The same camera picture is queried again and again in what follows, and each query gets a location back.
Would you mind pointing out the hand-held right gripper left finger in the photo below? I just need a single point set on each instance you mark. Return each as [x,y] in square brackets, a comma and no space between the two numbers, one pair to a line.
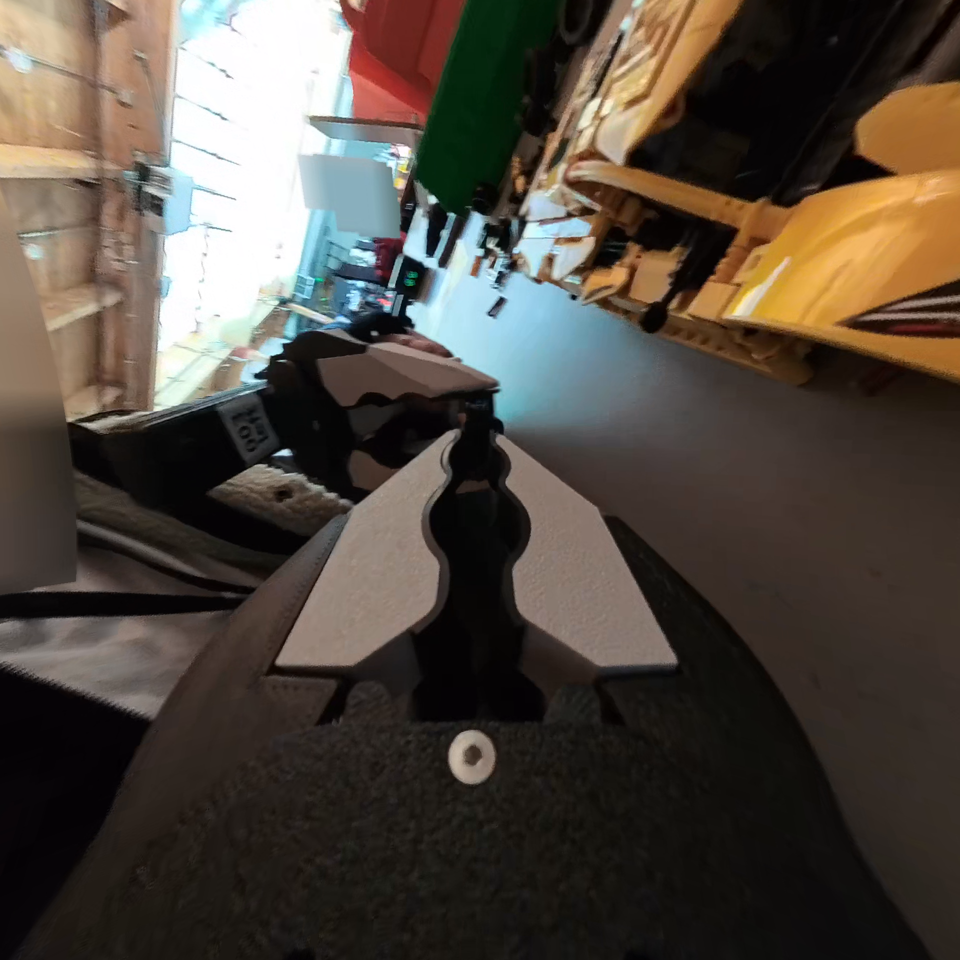
[360,592]

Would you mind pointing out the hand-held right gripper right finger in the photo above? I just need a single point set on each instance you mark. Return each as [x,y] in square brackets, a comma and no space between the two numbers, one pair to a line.
[592,592]

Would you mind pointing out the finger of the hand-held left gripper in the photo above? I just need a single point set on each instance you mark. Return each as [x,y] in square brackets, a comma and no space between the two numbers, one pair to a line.
[405,375]
[375,465]

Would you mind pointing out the small black yellow brick assembly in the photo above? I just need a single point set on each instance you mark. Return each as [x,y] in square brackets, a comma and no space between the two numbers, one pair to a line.
[476,416]

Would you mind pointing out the pile of yellow black bricks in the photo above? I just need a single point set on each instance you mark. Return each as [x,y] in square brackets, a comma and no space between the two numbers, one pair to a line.
[495,247]

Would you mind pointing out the yellow toy brick car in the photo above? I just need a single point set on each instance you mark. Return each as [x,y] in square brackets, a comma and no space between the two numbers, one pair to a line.
[862,247]

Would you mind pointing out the grey desk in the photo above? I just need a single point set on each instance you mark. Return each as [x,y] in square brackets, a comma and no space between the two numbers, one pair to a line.
[750,562]

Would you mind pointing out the person's left hand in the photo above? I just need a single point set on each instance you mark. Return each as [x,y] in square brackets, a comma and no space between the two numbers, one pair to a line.
[427,345]

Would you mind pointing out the black fleece-lined jacket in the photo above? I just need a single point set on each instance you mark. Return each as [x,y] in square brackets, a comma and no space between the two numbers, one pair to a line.
[300,510]

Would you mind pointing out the small device with green display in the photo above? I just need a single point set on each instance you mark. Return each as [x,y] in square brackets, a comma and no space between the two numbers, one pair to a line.
[411,279]

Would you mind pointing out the dark red bag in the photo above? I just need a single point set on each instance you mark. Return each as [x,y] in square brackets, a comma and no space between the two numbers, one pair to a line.
[388,253]

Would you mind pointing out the black toy tyre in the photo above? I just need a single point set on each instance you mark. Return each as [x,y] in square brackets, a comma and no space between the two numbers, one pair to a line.
[576,22]
[481,201]
[541,90]

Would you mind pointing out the white shirt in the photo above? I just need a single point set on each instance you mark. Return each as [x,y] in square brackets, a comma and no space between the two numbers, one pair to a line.
[75,652]

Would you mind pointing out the bright tall window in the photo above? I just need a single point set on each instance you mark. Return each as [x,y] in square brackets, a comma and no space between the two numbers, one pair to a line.
[247,187]

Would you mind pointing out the green plastic bin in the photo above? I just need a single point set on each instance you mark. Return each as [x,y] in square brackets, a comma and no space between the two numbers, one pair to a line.
[480,97]

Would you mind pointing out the red plastic bin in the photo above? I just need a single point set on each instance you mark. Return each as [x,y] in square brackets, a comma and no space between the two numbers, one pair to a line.
[397,52]

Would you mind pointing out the grey wall box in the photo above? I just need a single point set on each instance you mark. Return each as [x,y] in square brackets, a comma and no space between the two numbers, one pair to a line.
[176,202]

